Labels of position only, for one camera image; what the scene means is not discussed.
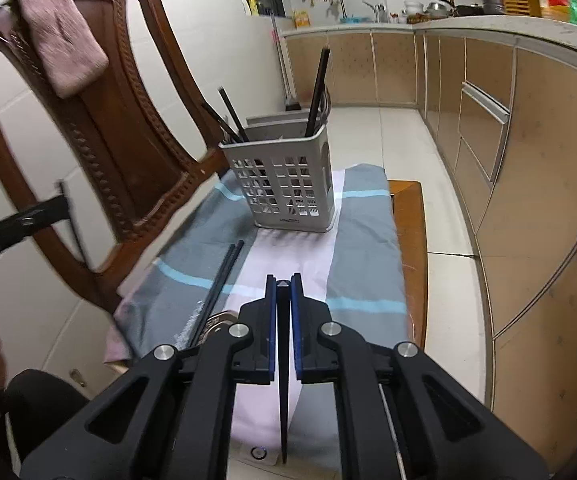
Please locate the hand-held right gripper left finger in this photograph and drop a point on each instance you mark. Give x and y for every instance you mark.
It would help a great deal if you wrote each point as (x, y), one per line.
(270, 320)

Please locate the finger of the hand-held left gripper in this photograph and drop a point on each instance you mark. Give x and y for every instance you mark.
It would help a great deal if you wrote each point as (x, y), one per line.
(28, 220)

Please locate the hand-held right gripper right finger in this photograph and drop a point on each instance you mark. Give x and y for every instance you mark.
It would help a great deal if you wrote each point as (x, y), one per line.
(296, 320)

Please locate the grey plastic utensil basket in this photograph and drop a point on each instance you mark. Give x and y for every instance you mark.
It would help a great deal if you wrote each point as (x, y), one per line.
(288, 222)

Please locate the grey pink checked cloth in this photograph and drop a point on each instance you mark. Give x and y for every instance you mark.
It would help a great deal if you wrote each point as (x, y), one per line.
(363, 240)

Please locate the white device with round button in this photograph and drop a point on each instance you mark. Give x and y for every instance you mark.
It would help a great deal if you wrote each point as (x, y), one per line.
(259, 453)

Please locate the carved wooden chair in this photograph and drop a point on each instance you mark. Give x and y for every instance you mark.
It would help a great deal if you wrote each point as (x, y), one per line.
(133, 135)

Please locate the wooden table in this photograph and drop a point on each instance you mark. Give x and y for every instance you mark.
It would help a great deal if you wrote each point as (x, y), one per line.
(411, 240)

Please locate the pink towel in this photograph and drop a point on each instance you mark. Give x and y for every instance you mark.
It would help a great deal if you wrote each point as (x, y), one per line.
(61, 35)

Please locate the beige kitchen cabinets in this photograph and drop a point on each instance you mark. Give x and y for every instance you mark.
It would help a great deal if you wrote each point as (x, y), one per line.
(543, 160)

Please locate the yellow box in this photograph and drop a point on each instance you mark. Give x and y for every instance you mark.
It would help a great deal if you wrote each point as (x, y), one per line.
(302, 19)

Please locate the blue basin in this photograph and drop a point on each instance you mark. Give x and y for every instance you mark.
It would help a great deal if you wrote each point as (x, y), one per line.
(353, 20)

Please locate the yellow bottle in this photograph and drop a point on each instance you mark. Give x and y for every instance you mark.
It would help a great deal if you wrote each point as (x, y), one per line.
(251, 2)

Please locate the white bowl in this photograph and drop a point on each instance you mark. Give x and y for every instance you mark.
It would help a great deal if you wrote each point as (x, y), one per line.
(412, 7)

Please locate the black frying pan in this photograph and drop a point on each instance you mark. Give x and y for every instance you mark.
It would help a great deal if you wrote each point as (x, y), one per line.
(463, 9)

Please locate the speckled white countertop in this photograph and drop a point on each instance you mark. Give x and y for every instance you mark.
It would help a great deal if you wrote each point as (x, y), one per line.
(493, 22)

